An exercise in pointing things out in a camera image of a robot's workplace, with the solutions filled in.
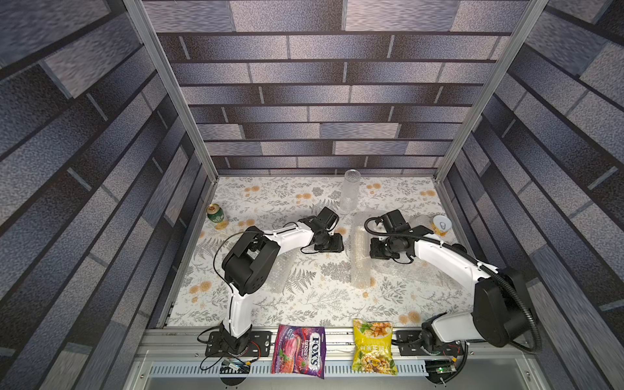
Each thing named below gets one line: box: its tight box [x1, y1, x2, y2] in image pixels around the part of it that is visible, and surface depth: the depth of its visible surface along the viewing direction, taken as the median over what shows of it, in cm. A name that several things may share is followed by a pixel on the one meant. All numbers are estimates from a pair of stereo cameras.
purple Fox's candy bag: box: [270, 324, 327, 380], surface depth 72 cm
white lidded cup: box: [432, 214, 453, 237], surface depth 97 cm
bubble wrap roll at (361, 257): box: [350, 225, 372, 290], surface depth 87 cm
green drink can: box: [206, 203, 225, 223], surface depth 97 cm
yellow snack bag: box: [351, 318, 399, 376], surface depth 71 cm
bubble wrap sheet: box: [370, 256, 468, 298], surface depth 89 cm
